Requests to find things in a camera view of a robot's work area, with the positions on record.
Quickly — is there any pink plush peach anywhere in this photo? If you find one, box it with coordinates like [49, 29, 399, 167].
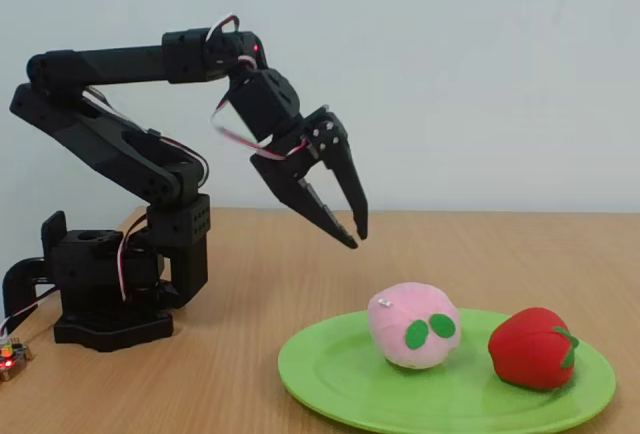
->
[367, 281, 463, 371]

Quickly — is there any green oval plate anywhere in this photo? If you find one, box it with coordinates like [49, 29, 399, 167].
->
[277, 307, 618, 434]

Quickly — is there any red plush strawberry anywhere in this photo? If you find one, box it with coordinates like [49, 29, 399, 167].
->
[487, 306, 581, 392]

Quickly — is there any black table clamp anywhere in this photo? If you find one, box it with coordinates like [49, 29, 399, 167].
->
[1, 210, 67, 316]

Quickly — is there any small controller circuit board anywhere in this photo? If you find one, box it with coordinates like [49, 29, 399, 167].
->
[0, 336, 36, 383]

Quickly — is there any white red gripper servo cable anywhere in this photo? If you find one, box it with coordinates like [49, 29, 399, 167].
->
[209, 92, 310, 162]

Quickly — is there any white red elbow servo cable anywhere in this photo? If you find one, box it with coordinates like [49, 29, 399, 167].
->
[82, 87, 210, 186]

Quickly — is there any white red base servo cable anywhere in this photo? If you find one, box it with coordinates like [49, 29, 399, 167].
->
[114, 215, 151, 302]

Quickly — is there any white red board cable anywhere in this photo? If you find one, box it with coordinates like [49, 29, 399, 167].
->
[0, 285, 62, 343]

